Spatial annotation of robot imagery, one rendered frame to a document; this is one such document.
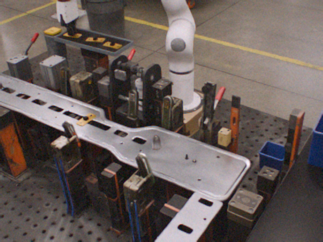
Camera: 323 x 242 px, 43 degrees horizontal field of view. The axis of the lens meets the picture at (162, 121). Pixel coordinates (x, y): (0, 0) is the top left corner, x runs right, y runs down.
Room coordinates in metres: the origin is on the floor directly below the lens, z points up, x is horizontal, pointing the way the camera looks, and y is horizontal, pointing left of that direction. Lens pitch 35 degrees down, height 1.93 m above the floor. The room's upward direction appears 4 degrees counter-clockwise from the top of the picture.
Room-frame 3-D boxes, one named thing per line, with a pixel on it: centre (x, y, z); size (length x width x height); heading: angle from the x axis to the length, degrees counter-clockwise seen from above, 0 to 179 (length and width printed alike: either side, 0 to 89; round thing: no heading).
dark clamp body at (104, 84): (1.53, 0.21, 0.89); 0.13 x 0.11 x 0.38; 144
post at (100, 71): (1.59, 0.25, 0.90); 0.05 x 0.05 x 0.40; 54
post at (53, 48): (1.91, 0.50, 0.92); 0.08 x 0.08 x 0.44; 54
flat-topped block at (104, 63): (1.76, 0.29, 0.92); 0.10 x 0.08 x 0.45; 54
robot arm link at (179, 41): (1.71, -0.10, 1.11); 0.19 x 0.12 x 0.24; 169
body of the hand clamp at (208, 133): (1.22, -0.17, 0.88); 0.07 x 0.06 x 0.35; 144
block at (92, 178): (1.37, 0.29, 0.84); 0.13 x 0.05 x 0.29; 144
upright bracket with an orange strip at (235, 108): (1.15, -0.25, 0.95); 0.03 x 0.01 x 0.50; 54
